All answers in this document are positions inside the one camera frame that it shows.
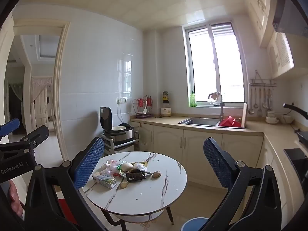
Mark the cream upper cabinet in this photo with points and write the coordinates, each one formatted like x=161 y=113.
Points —
x=255 y=7

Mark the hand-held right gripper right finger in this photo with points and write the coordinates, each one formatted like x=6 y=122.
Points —
x=216 y=163

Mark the pink lace curtain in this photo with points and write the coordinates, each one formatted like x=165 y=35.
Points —
x=39 y=84

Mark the stack of white bowls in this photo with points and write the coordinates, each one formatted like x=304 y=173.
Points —
x=272 y=118

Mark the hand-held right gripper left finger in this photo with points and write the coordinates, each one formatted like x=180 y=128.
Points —
x=89 y=163

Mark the steel faucet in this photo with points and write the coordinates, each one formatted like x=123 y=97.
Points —
x=221 y=110

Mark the white wall socket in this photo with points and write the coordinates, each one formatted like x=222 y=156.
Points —
x=122 y=99

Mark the black range hood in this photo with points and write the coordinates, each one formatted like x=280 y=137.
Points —
x=291 y=12

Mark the wooden cutting board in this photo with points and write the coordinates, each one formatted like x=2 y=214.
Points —
x=245 y=114

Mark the light green tissue pack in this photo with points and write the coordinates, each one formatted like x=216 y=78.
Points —
x=104 y=179

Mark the cream door frame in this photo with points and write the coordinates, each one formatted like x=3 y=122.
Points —
x=60 y=89

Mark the green dish soap bottle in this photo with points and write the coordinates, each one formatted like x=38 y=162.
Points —
x=193 y=100

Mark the grey metal rack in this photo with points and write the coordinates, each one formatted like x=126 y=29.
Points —
x=108 y=146

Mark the person's left hand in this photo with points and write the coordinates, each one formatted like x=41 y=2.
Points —
x=13 y=192

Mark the dark bottle yellow label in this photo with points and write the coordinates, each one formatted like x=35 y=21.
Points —
x=165 y=96

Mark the beige kitchen countertop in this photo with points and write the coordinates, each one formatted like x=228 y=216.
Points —
x=163 y=120

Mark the pale cloth on faucet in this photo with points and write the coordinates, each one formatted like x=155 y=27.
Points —
x=215 y=95

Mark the red cup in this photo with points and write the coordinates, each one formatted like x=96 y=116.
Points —
x=138 y=101
x=149 y=101

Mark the green white snack wrapper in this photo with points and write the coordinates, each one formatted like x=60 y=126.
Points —
x=120 y=170

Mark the red wrapper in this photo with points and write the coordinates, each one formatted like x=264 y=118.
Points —
x=115 y=174

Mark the white steamed bun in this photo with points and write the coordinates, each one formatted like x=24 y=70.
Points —
x=126 y=166

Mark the black gas stove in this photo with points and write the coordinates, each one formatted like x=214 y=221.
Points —
x=297 y=158

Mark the black silver rice cooker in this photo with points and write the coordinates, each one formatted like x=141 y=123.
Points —
x=122 y=132

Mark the clear jar white lid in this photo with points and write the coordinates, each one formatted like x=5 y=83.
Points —
x=166 y=110

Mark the red stool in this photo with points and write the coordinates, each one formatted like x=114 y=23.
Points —
x=65 y=203

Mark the round white marble table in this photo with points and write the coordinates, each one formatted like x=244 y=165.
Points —
x=149 y=187

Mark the metal kitchen utensil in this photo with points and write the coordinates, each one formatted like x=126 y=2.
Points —
x=269 y=105
x=264 y=104
x=251 y=110

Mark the black wrapper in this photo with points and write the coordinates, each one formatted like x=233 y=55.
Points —
x=136 y=176

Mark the yellow seasoning packet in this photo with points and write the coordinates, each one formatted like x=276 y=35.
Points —
x=143 y=163

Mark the steel kitchen sink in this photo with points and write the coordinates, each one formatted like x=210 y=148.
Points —
x=197 y=121

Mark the cream lattice door cabinet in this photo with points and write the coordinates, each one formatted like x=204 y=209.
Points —
x=281 y=53

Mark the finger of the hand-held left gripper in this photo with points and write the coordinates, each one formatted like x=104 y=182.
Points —
x=9 y=126
x=36 y=134

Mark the red plastic basin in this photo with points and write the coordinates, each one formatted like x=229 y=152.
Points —
x=229 y=122

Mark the white rice spoon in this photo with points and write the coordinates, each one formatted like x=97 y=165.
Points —
x=145 y=109

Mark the sliding window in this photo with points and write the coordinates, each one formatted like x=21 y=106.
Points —
x=214 y=65

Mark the clear barcode wrapper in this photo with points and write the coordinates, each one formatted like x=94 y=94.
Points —
x=139 y=167

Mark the metal wall utensil rack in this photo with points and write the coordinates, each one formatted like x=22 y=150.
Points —
x=262 y=84

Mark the white panel door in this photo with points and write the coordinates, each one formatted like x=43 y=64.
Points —
x=41 y=112

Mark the clear plastic bag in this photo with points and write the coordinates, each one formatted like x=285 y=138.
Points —
x=109 y=165

